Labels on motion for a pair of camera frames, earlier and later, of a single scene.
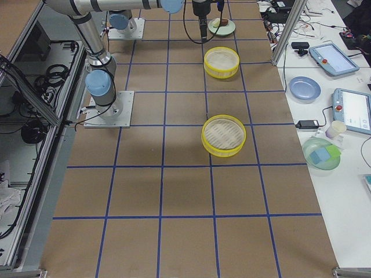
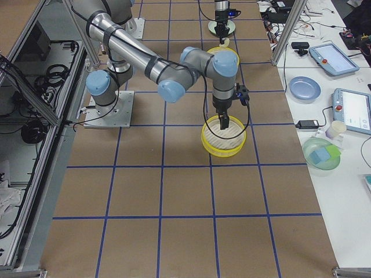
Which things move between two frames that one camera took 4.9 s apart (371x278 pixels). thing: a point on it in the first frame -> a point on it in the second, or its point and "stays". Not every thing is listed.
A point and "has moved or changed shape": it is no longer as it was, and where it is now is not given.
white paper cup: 336,127 stays
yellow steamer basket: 223,135 stays
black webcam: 301,46 stays
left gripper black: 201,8 -> 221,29
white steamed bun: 216,22 has moved or changed shape
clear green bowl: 321,153 stays
